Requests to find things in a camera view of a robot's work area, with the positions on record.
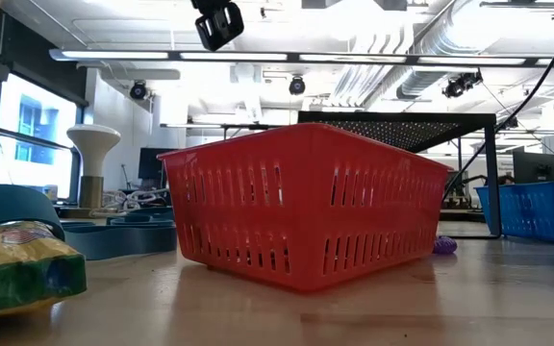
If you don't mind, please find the black aluminium table frame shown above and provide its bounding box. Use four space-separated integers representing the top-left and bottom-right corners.
55 205 489 224

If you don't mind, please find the yellow green packet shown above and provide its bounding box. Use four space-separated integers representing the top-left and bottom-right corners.
0 220 88 322

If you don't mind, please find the silver ventilation duct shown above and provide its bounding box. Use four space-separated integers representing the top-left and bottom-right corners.
327 0 554 110

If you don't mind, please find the white mushroom table lamp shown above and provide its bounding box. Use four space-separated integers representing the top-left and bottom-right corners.
66 124 122 210

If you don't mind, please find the black perforated metal shelf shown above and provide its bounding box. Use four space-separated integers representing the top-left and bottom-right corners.
297 111 504 240

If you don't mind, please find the black computer monitor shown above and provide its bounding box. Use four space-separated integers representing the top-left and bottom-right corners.
513 151 554 185
138 147 178 182

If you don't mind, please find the overhead LED light bar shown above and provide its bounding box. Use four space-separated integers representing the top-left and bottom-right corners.
48 47 554 69

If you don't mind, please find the white lamp cable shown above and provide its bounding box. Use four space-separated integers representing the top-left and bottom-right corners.
88 187 170 218

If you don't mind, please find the black thick cable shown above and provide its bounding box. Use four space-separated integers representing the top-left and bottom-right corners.
442 3 554 203

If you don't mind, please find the purple coil wristband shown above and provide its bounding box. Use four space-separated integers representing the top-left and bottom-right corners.
432 235 459 256

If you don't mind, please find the large window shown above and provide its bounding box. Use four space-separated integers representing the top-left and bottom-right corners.
0 71 84 206

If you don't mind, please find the red plastic basket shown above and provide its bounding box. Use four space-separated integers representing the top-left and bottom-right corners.
157 122 454 294

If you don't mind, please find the black ceiling spotlight cluster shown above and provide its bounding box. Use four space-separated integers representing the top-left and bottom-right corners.
441 70 485 100

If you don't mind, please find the background robot station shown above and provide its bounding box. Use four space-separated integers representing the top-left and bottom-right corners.
442 170 516 211

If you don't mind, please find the blue plastic basket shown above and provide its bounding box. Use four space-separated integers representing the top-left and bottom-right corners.
474 181 554 244

